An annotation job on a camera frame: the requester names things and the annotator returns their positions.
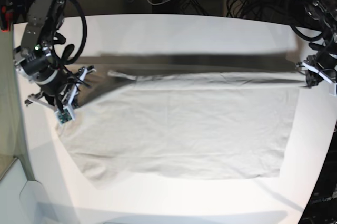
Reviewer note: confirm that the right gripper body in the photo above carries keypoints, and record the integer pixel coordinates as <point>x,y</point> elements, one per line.
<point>57,84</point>

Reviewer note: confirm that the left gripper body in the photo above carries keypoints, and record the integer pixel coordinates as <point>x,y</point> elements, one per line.
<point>319,68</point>

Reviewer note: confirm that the beige t-shirt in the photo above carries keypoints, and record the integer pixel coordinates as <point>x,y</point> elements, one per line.
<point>209,126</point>

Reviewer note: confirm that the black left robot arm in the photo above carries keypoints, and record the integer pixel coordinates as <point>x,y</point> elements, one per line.
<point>323,11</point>

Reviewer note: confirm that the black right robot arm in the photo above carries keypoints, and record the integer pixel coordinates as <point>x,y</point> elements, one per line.
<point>36,58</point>

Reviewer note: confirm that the red black clamp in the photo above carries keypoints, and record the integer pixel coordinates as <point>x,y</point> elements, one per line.
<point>6,17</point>

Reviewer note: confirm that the white cabinet corner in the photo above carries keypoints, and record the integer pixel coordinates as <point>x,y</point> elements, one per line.
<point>25,201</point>

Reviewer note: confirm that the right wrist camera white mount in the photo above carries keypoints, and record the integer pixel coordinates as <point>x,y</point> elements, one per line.
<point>65,111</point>

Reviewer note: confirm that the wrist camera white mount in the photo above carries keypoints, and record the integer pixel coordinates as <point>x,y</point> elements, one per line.
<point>65,111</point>
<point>333,89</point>

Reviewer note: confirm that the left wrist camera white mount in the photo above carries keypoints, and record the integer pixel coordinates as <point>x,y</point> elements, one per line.
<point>333,89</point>

